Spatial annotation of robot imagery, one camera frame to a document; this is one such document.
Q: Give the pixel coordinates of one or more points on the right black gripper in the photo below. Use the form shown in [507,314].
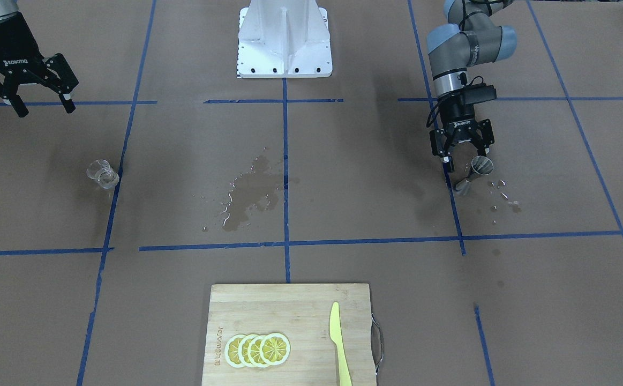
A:
[14,47]

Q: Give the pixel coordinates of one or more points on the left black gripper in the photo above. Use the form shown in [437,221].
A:
[459,115]

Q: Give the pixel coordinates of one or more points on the steel jigger measuring cup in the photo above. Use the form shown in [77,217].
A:
[479,166]

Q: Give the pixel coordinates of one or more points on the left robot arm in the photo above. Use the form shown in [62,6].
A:
[469,38]

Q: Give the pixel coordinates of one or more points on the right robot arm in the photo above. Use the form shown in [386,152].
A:
[21,63]

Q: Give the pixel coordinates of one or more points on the yellow plastic knife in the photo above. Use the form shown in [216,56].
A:
[337,339]

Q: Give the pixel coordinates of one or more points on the wooden cutting board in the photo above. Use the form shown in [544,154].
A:
[301,312]

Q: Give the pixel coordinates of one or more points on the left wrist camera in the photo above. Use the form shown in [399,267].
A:
[478,93]

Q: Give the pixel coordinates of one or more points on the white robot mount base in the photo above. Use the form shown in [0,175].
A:
[284,39]

